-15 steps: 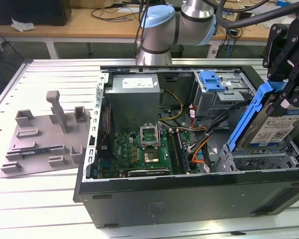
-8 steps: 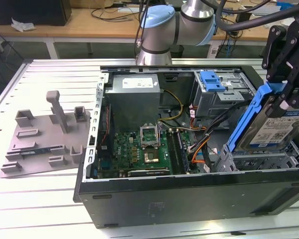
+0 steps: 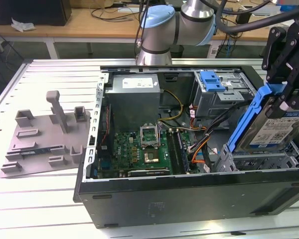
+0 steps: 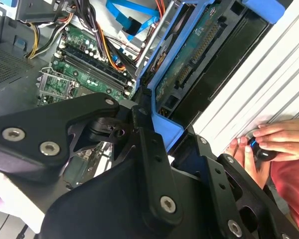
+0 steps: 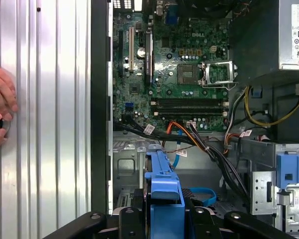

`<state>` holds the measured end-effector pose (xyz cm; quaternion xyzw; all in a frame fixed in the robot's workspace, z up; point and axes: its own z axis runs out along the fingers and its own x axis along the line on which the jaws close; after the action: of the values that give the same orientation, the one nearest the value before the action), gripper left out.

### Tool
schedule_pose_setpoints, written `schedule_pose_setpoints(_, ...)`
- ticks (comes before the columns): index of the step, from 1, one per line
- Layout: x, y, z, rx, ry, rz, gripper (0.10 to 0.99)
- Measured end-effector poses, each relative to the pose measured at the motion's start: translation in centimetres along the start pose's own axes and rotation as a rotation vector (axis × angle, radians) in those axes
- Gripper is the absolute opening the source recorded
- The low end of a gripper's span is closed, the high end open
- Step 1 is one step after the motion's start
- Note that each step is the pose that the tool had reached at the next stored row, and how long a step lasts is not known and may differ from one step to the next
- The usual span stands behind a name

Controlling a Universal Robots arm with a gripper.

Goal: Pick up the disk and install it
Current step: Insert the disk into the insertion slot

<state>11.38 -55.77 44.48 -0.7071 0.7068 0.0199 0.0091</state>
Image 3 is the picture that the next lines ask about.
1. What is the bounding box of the green motherboard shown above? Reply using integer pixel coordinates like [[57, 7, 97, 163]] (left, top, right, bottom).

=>
[[97, 129, 197, 179]]

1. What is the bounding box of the orange wire bundle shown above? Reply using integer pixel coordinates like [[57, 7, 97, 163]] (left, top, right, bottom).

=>
[[190, 141, 208, 164]]

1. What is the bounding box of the CPU socket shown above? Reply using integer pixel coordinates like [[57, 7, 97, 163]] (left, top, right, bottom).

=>
[[143, 149, 162, 165]]

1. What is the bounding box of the blue plastic drive latch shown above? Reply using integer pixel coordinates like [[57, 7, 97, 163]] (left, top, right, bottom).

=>
[[200, 71, 226, 92]]

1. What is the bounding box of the crumpled white plastic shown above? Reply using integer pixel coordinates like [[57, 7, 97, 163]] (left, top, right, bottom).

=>
[[11, 17, 37, 32]]

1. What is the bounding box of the large black box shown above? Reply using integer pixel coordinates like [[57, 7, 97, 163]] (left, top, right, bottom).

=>
[[0, 0, 72, 27]]

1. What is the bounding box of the black open PC case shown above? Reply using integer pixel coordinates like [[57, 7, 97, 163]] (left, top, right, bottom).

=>
[[73, 65, 299, 229]]

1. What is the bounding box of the grey optical drive cage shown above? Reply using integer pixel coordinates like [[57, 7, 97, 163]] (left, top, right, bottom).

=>
[[191, 71, 259, 119]]

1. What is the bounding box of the black graphics card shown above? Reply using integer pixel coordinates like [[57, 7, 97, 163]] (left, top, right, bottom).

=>
[[127, 168, 170, 177]]

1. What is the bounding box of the grey plastic parts rack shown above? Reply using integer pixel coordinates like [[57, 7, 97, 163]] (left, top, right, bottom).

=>
[[0, 90, 92, 179]]

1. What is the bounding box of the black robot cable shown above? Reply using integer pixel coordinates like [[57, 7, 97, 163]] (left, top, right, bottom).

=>
[[213, 0, 299, 34]]

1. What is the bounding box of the wooden workbench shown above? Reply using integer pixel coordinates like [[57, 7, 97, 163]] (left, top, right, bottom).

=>
[[0, 0, 299, 48]]

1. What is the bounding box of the metal socket cover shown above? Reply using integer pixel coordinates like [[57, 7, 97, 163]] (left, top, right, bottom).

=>
[[139, 123, 160, 150]]

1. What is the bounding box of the yellow wire bundle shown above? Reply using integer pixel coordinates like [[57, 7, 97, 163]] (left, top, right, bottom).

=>
[[158, 89, 184, 123]]

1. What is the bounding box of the small black box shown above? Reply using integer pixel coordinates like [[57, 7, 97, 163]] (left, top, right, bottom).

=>
[[235, 12, 253, 25]]

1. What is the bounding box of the black cable bundle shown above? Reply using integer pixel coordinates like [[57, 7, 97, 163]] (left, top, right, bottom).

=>
[[189, 99, 254, 172]]

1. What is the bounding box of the black RAM slot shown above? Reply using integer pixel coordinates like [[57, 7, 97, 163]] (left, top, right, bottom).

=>
[[167, 129, 183, 175]]

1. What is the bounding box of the green RAM stick in slot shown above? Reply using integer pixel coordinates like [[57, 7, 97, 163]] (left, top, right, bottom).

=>
[[176, 129, 191, 174]]

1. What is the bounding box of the hard disk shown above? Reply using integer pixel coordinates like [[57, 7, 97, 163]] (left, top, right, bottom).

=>
[[226, 83, 299, 153]]

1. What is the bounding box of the grey metal disk bay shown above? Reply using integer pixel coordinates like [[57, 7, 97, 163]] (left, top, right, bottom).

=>
[[214, 144, 299, 173]]

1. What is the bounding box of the grey power supply unit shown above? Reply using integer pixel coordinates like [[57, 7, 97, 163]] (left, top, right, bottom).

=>
[[104, 74, 161, 130]]

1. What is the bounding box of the black waste bin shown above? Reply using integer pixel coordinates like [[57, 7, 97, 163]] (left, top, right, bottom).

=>
[[170, 44, 184, 59]]

